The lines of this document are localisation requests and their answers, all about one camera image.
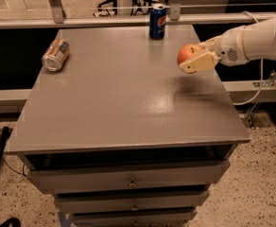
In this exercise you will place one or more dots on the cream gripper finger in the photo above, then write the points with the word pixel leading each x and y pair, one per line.
pixel 210 43
pixel 203 60

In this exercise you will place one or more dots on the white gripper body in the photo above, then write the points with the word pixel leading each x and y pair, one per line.
pixel 230 47

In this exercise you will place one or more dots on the red apple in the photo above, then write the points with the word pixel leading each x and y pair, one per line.
pixel 188 51

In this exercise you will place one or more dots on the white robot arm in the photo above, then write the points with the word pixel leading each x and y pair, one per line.
pixel 259 40

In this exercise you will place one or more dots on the blue Pepsi can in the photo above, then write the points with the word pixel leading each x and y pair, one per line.
pixel 157 19

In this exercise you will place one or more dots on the orange soda can lying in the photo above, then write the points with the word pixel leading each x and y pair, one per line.
pixel 55 56

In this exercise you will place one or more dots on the grey drawer cabinet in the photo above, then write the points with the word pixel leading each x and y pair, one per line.
pixel 121 137

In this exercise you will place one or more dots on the metal railing frame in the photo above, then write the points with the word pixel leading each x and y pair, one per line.
pixel 87 13

